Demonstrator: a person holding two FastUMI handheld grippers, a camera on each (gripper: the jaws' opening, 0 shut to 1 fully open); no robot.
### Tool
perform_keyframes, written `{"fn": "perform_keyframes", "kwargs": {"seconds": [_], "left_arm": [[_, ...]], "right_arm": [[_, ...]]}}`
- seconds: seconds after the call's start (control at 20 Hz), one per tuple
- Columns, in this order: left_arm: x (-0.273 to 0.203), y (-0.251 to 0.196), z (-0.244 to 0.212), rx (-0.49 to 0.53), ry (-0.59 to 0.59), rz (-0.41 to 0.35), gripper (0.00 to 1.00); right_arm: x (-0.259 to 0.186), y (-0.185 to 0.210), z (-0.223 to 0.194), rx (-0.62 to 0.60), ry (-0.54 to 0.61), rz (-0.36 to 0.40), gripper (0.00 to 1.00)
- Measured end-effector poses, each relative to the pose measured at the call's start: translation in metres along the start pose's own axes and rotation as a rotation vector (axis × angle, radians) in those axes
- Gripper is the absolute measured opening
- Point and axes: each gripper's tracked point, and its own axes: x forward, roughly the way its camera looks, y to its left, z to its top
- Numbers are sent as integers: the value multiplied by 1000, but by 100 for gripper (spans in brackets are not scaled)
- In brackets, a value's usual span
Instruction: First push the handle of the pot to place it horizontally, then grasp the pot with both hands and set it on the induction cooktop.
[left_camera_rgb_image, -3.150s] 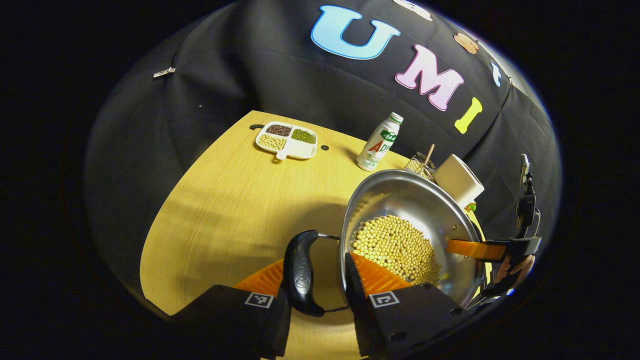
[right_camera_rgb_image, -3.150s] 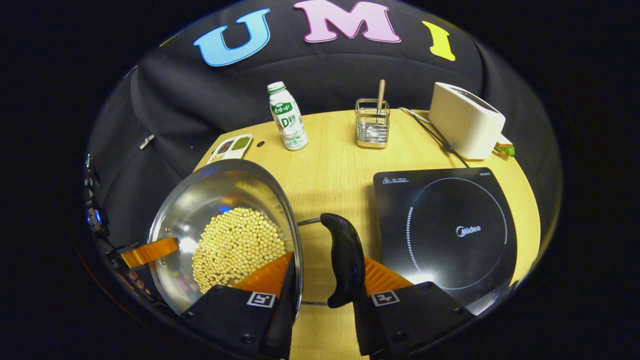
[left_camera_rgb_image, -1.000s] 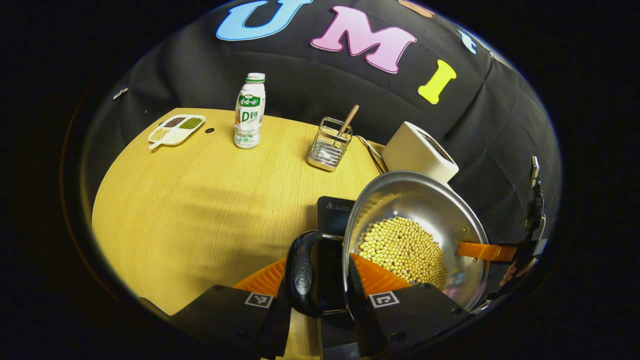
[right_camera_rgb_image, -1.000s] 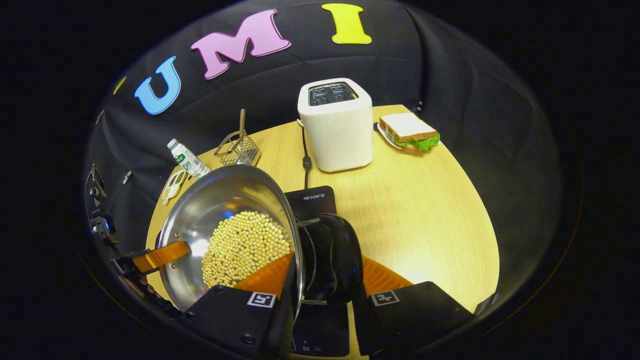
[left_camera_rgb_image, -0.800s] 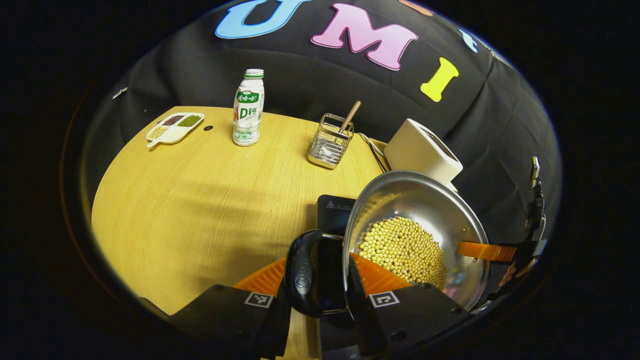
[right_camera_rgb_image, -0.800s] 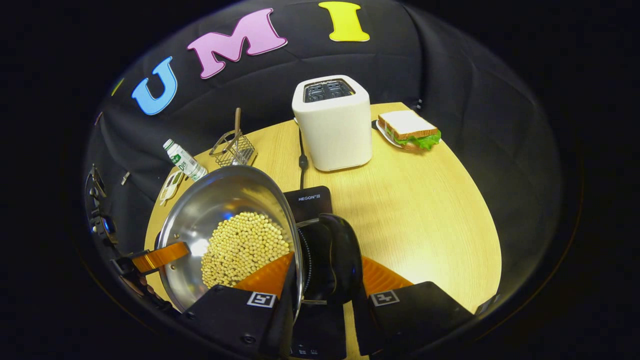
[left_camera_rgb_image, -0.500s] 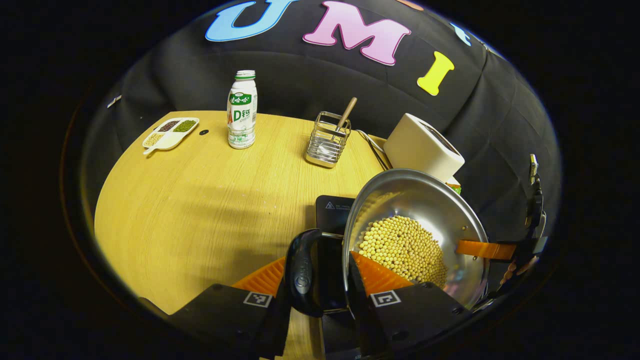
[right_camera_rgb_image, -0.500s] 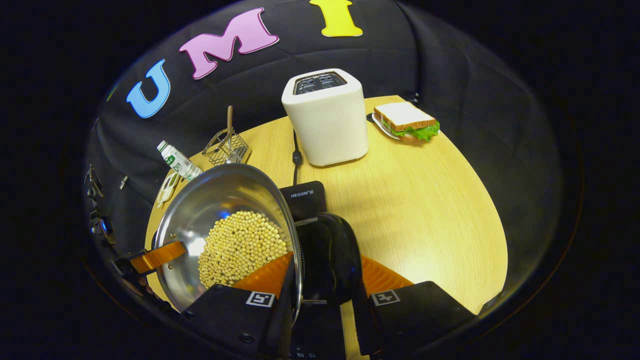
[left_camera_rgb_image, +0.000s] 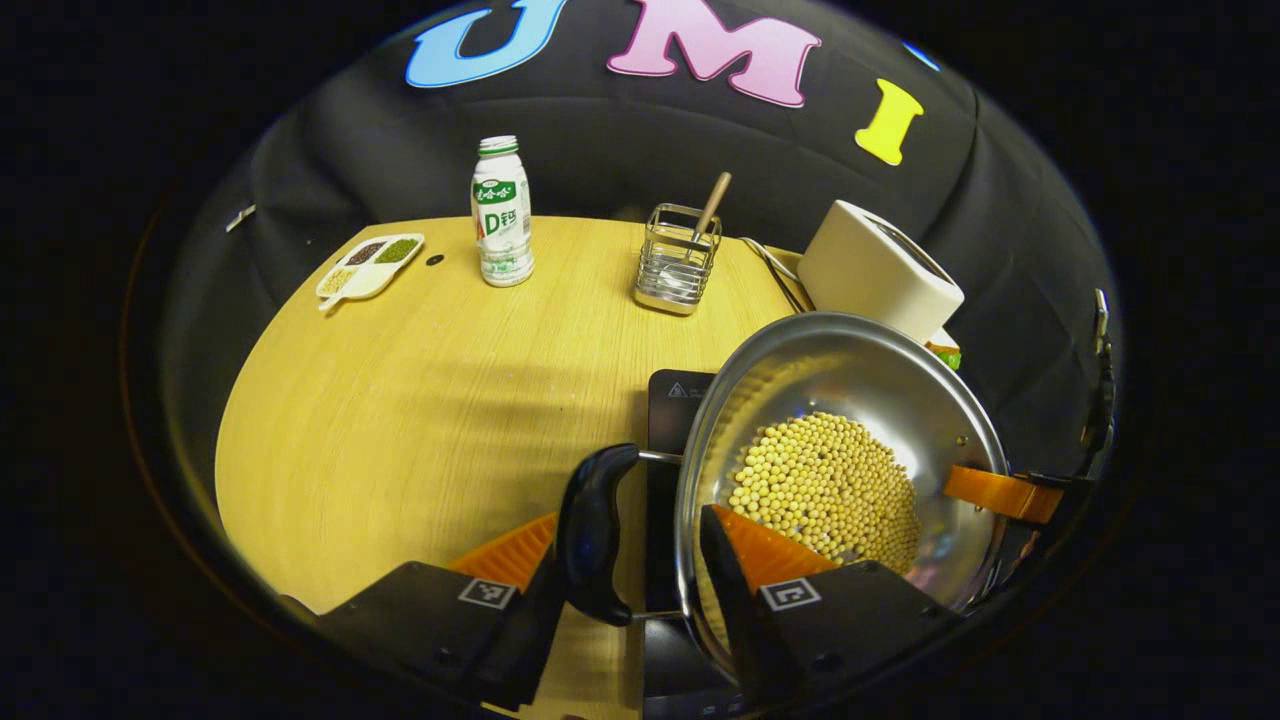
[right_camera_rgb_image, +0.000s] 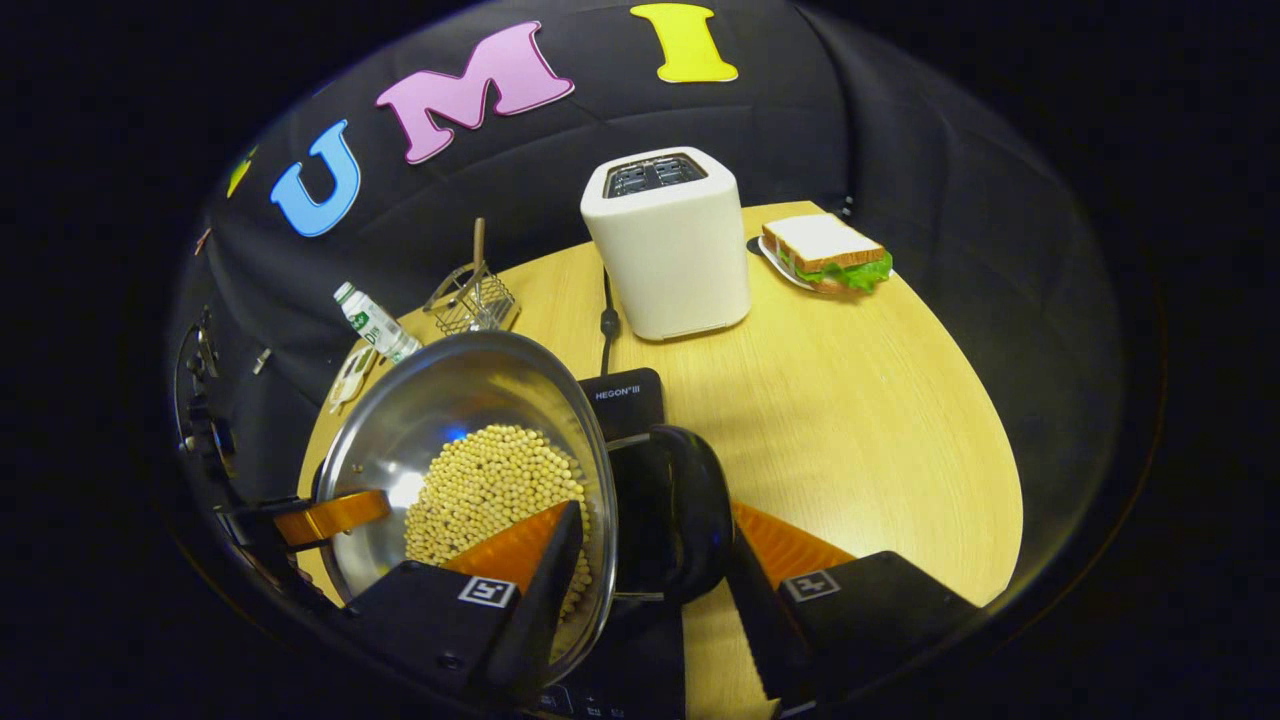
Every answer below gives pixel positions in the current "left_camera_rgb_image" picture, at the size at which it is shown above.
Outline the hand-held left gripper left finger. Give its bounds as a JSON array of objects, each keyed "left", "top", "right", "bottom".
[{"left": 280, "top": 512, "right": 567, "bottom": 713}]

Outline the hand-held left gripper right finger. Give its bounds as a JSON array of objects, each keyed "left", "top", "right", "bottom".
[{"left": 698, "top": 503, "right": 966, "bottom": 707}]

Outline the pile of yellow soybeans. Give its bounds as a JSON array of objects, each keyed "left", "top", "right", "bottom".
[{"left": 728, "top": 411, "right": 924, "bottom": 577}]

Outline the steel pot with black handle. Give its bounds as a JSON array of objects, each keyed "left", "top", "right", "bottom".
[{"left": 555, "top": 312, "right": 1011, "bottom": 683}]

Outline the black induction cooktop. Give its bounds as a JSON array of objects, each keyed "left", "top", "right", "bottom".
[{"left": 640, "top": 368, "right": 747, "bottom": 720}]

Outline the white toaster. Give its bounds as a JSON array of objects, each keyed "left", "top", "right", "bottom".
[{"left": 797, "top": 199, "right": 966, "bottom": 346}]

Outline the white divided bean dish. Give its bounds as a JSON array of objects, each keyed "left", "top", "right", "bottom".
[{"left": 315, "top": 233, "right": 426, "bottom": 312}]

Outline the white drink bottle green label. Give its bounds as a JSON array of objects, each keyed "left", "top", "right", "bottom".
[{"left": 470, "top": 135, "right": 535, "bottom": 289}]

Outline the black backdrop cloth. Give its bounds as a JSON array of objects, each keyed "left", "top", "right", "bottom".
[{"left": 160, "top": 0, "right": 1117, "bottom": 481}]

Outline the wire utensil holder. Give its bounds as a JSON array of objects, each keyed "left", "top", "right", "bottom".
[{"left": 634, "top": 203, "right": 723, "bottom": 316}]

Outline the wooden handled spoon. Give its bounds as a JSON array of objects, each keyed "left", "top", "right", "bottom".
[{"left": 688, "top": 171, "right": 733, "bottom": 251}]

